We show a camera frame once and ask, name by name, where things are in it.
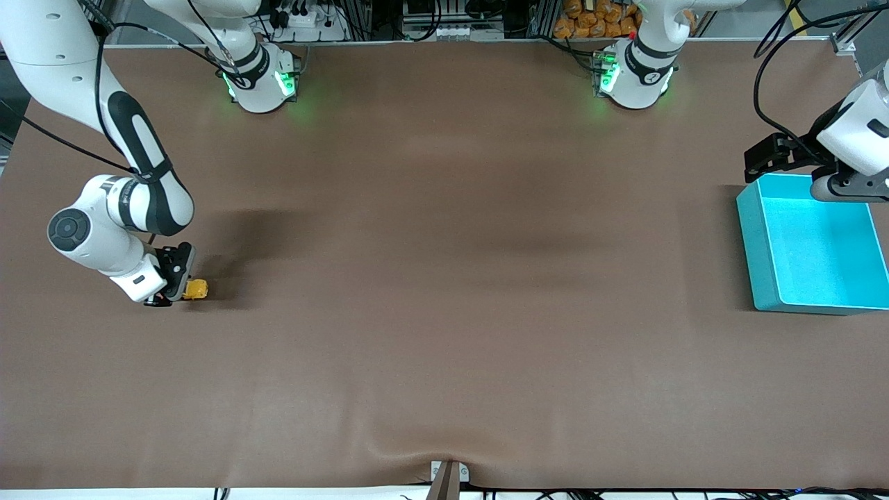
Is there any teal plastic bin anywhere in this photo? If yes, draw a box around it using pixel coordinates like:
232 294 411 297
736 173 889 316

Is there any pile of orange packets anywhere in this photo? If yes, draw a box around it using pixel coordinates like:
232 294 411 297
554 0 641 40

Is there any white power strip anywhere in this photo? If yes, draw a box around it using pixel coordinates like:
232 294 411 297
274 6 347 43

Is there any brown table cover mat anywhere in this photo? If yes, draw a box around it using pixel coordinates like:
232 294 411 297
0 38 889 491

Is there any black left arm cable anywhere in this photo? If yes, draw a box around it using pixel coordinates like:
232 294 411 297
753 0 889 166

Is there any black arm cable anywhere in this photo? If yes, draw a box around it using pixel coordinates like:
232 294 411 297
0 0 245 176
753 0 889 166

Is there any aluminium frame profile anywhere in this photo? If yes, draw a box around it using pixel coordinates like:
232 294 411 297
830 0 889 58

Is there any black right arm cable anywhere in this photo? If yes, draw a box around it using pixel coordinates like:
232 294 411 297
0 0 245 176

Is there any grey table edge bracket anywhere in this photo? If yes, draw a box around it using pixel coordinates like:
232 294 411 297
425 460 470 500

